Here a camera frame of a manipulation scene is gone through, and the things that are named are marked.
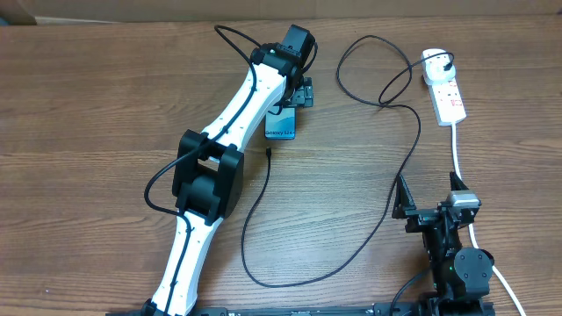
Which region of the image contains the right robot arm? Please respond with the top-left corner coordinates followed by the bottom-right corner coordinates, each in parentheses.
top-left (389, 172), bottom-right (495, 315)

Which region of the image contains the white power strip cord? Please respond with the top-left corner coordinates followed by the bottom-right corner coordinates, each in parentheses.
top-left (450, 123), bottom-right (527, 316)

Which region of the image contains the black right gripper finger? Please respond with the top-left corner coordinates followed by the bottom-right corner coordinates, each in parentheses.
top-left (392, 174), bottom-right (416, 219)
top-left (450, 171), bottom-right (469, 191)

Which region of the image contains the white power strip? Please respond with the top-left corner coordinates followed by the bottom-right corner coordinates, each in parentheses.
top-left (429, 79), bottom-right (466, 126)

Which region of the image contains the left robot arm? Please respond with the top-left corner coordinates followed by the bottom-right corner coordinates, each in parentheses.
top-left (140, 25), bottom-right (318, 315)

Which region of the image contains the white USB wall charger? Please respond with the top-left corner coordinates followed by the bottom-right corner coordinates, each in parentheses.
top-left (421, 48), bottom-right (456, 86)

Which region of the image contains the brown cardboard backdrop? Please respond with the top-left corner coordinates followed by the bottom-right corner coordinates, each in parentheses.
top-left (1, 0), bottom-right (561, 25)

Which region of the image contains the blue screen smartphone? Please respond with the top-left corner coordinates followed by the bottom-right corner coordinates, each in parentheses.
top-left (264, 105), bottom-right (296, 140)

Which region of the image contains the black USB charging cable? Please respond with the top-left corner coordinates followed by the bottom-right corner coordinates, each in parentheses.
top-left (240, 34), bottom-right (456, 290)

